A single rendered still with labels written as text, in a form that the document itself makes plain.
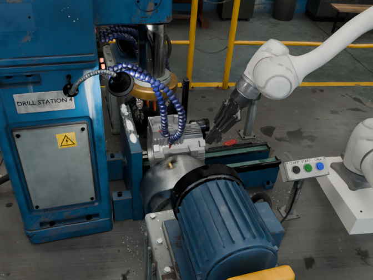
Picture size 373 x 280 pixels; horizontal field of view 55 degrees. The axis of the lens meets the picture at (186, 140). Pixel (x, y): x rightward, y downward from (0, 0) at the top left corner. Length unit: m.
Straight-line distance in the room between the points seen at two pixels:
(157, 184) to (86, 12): 0.53
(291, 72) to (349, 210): 0.69
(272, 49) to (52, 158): 0.78
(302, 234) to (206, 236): 0.84
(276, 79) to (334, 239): 0.74
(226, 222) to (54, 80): 0.58
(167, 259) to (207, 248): 0.20
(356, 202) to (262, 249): 0.93
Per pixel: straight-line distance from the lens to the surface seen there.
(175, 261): 0.90
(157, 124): 1.41
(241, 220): 0.76
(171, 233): 0.95
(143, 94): 1.19
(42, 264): 1.40
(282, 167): 1.38
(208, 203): 0.78
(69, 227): 1.39
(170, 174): 1.12
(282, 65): 1.12
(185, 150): 1.36
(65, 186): 1.24
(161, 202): 1.08
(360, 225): 1.59
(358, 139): 1.60
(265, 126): 2.05
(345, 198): 1.62
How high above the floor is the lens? 1.92
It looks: 37 degrees down
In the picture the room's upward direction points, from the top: 5 degrees clockwise
